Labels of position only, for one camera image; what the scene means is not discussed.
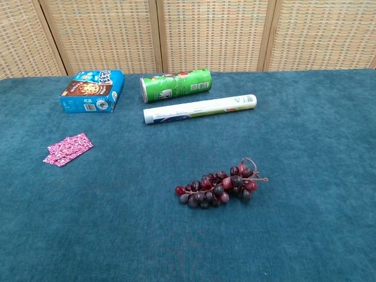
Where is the pink patterned square packet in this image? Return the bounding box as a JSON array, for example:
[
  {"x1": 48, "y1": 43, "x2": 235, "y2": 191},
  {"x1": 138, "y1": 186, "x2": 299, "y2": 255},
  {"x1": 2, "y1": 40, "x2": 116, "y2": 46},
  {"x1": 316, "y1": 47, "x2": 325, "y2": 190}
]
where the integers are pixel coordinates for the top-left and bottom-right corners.
[{"x1": 47, "y1": 132, "x2": 94, "y2": 158}]

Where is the white wrap roll tube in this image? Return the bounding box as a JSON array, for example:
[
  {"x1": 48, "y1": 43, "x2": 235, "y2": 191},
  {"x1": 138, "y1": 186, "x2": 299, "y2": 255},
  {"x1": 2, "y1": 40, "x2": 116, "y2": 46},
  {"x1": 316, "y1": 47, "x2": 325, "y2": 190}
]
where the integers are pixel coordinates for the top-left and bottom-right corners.
[{"x1": 143, "y1": 93, "x2": 258, "y2": 125}]

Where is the dark red grape bunch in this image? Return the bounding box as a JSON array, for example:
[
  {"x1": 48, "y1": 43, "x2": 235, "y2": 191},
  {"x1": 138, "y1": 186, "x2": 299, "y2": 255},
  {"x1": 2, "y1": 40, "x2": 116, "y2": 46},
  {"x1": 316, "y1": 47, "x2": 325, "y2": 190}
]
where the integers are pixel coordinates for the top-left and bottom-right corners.
[{"x1": 174, "y1": 157, "x2": 269, "y2": 210}]

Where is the green chips can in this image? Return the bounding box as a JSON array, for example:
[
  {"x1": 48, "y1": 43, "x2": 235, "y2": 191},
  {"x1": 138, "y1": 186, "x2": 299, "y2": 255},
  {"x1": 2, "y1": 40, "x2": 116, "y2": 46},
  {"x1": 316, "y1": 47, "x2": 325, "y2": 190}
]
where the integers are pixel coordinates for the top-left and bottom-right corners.
[{"x1": 139, "y1": 68, "x2": 213, "y2": 103}]

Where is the woven bamboo screen panel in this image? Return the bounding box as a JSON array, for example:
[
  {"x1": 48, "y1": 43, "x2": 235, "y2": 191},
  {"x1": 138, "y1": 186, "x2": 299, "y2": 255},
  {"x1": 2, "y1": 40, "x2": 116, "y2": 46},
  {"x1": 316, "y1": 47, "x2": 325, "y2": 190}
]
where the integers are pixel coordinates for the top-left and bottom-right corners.
[
  {"x1": 0, "y1": 0, "x2": 68, "y2": 80},
  {"x1": 263, "y1": 0, "x2": 376, "y2": 72},
  {"x1": 31, "y1": 0, "x2": 164, "y2": 76},
  {"x1": 148, "y1": 0, "x2": 278, "y2": 73}
]

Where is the blue cookie box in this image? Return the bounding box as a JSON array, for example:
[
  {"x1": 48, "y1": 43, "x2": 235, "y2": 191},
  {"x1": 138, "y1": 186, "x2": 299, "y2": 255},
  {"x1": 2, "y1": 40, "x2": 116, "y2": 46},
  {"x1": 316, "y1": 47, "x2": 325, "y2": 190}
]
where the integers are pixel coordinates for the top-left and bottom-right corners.
[{"x1": 58, "y1": 69, "x2": 125, "y2": 114}]

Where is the blue felt table mat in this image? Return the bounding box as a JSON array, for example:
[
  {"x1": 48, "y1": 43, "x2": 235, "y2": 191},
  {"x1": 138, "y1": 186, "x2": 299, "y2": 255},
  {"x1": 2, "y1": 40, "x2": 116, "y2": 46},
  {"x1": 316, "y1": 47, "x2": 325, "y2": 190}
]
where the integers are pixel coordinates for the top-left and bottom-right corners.
[{"x1": 0, "y1": 68, "x2": 376, "y2": 282}]

